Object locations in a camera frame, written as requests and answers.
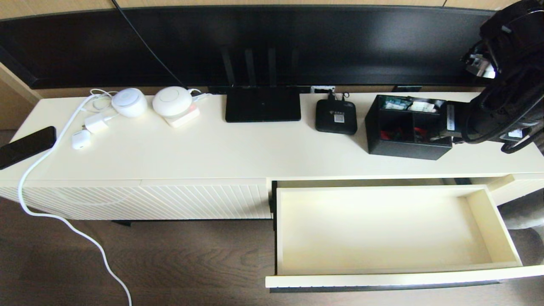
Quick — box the pink white base block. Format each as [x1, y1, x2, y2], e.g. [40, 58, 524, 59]
[164, 104, 201, 128]

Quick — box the white dome lamp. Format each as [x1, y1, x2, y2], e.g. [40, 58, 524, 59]
[152, 86, 194, 118]

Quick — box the cream TV cabinet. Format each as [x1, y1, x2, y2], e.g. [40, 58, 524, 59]
[0, 92, 544, 221]

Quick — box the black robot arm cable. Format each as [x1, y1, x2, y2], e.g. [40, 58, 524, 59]
[463, 76, 544, 154]

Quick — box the black set-top box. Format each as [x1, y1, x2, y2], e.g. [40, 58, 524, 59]
[314, 99, 357, 135]

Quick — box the grey plush cushion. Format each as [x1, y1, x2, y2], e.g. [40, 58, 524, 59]
[498, 190, 544, 231]

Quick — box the black compartment organizer box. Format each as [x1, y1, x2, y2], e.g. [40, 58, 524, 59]
[365, 94, 452, 161]

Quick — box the thick white cable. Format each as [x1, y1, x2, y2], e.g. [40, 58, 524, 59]
[18, 94, 133, 306]

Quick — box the black television cable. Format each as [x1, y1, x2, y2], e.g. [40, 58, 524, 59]
[111, 0, 187, 88]

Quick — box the white earbuds case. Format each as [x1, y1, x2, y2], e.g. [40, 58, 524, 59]
[71, 130, 92, 150]

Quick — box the cream cabinet drawer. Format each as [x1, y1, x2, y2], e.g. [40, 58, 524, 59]
[265, 178, 544, 294]

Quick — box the black television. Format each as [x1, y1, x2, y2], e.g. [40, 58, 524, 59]
[0, 6, 493, 90]

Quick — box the white cream packet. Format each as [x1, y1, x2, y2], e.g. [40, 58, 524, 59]
[407, 100, 445, 113]

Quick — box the black smartphone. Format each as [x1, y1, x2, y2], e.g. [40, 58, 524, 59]
[0, 126, 57, 170]

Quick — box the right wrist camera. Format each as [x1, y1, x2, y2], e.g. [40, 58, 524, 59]
[461, 47, 498, 80]

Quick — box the white charger adapter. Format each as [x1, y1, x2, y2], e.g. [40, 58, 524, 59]
[82, 112, 112, 134]

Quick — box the black router with antennas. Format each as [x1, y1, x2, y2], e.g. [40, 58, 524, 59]
[219, 47, 301, 123]

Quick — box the thin white cable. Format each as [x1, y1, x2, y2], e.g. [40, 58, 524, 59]
[82, 88, 119, 113]

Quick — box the white round speaker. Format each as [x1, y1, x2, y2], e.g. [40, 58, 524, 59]
[111, 88, 148, 118]

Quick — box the teal tea packet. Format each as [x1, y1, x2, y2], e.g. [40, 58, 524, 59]
[380, 97, 412, 111]

